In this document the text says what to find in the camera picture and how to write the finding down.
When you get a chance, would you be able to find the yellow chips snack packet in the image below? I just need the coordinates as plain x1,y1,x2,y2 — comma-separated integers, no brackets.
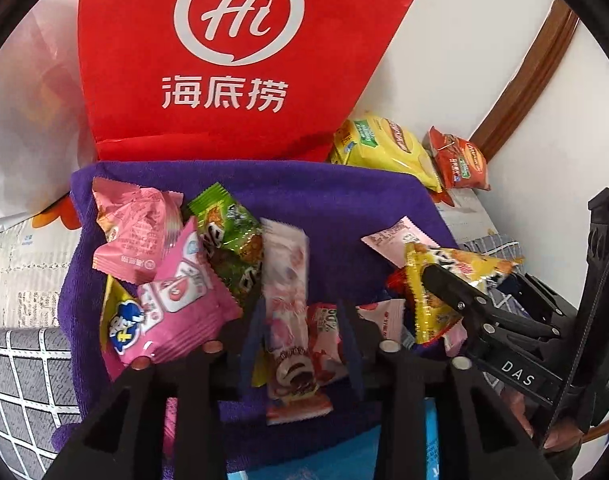
405,242,524,344

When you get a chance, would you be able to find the red snack packet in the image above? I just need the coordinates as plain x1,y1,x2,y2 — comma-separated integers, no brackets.
385,268,413,304

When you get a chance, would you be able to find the pink strawberry snack packet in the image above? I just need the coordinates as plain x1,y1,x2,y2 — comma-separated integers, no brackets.
308,299,405,386

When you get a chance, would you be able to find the long pink cake packet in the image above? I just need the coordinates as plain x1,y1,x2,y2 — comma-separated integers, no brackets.
261,218,333,426

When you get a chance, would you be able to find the magenta snack bag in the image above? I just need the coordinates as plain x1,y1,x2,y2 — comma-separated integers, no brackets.
99,219,242,379

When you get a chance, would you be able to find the pink candy packet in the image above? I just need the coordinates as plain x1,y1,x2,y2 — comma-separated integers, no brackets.
92,177,183,285

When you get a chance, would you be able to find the green snack packet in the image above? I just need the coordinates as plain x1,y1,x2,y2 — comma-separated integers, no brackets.
187,182,263,310

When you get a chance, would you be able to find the person's hand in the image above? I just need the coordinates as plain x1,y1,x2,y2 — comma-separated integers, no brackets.
501,387,585,452

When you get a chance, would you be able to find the blue tissue pack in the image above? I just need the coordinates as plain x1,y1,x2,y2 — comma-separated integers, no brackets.
227,398,440,480

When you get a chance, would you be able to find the light pink snack packet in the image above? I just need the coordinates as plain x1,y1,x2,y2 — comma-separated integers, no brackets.
361,216,438,268

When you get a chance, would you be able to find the grey checked bedsheet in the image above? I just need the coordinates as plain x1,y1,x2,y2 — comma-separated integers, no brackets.
0,327,81,479

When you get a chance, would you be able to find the red chips bag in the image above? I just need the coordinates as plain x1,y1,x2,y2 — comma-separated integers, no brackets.
425,127,491,191

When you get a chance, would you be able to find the purple towel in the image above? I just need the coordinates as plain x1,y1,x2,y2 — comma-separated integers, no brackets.
47,160,454,479

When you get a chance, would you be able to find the yellow chips bag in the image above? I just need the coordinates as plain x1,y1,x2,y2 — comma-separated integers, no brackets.
327,114,442,193

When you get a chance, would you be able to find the white plastic Miniso bag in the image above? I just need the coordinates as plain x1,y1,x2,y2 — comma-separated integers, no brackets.
0,0,96,232

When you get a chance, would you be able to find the red paper shopping bag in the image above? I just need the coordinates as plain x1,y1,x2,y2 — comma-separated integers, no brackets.
78,0,413,162

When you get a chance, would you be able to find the brown wooden door frame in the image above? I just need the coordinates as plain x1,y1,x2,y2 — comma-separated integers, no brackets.
471,0,579,162

